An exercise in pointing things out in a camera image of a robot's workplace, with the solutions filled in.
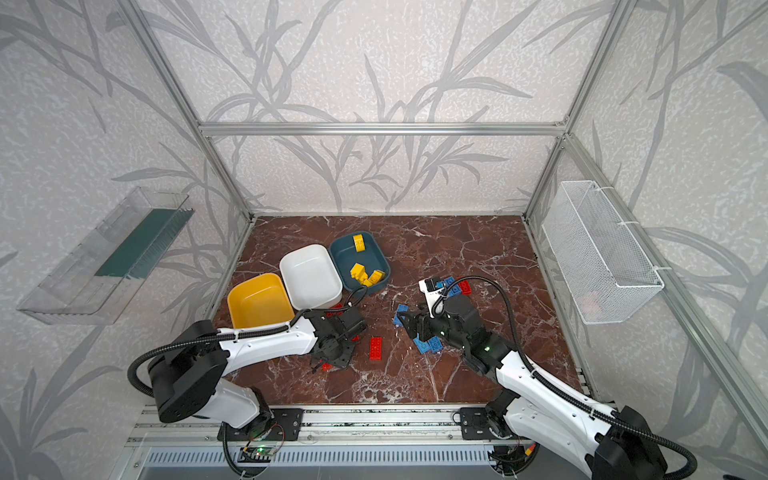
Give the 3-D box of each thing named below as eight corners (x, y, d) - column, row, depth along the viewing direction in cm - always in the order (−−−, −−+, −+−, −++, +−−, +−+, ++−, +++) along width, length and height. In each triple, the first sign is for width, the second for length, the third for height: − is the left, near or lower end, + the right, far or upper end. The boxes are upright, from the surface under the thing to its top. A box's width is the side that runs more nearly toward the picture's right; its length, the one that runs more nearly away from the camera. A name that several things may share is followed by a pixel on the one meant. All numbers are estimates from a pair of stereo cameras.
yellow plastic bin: (243, 346, 89) (233, 338, 84) (235, 297, 100) (226, 287, 95) (298, 322, 94) (292, 313, 89) (285, 278, 105) (279, 268, 99)
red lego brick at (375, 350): (369, 360, 86) (368, 357, 84) (371, 341, 90) (370, 337, 88) (381, 360, 86) (381, 357, 84) (382, 341, 90) (382, 337, 88)
